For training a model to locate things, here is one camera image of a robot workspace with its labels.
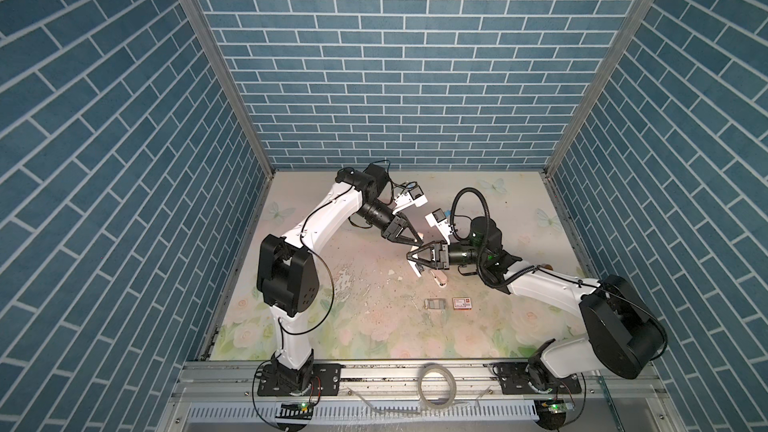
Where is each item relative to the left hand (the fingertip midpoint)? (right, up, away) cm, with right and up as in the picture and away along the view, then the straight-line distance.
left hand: (416, 240), depth 74 cm
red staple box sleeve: (+14, -20, +11) cm, 27 cm away
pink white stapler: (+8, -14, +15) cm, 21 cm away
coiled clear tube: (+8, -34, -3) cm, 35 cm away
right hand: (-2, -4, -1) cm, 4 cm away
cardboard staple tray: (+6, -20, +13) cm, 25 cm away
